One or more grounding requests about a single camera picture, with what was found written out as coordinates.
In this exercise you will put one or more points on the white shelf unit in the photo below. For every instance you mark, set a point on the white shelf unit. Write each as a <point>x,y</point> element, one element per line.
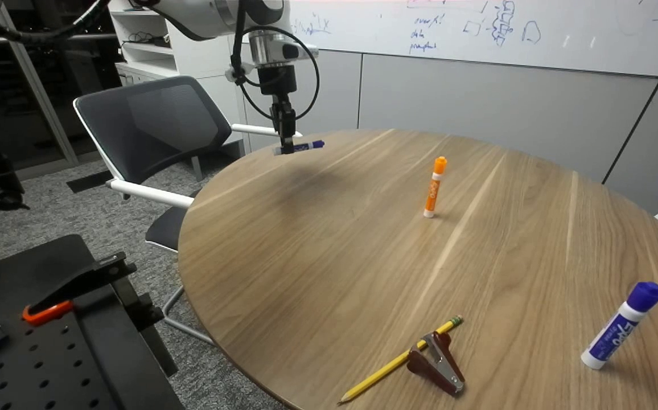
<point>153,49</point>

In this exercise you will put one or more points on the grey mesh office chair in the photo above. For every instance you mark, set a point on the grey mesh office chair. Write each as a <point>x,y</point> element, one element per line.
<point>152,126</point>

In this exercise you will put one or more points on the round wooden table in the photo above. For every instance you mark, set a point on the round wooden table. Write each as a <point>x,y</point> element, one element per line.
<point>315,269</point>

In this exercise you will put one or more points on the orange handled clamp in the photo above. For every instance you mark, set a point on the orange handled clamp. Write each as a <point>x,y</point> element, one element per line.
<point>46,316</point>

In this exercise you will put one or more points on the orange standing marker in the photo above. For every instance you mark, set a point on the orange standing marker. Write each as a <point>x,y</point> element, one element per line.
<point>441,168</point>

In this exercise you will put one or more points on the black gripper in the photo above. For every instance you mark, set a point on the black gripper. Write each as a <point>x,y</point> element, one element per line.
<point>279,82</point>

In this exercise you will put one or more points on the blue standing marker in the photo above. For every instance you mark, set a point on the blue standing marker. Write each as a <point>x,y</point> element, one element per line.
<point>618,328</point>

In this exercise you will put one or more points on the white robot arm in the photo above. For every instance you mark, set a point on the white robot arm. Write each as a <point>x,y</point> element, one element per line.
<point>259,23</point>

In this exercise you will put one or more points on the dark red binder clip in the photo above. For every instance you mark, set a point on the dark red binder clip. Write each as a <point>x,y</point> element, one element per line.
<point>439,366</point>

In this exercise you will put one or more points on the whiteboard with blue writing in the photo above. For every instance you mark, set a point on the whiteboard with blue writing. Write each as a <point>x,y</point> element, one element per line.
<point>575,35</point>

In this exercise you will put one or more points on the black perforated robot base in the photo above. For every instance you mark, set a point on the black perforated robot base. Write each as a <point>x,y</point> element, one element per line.
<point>102,357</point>

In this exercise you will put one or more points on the yellow pencil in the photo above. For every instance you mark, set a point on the yellow pencil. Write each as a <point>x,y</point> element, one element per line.
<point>397,363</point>

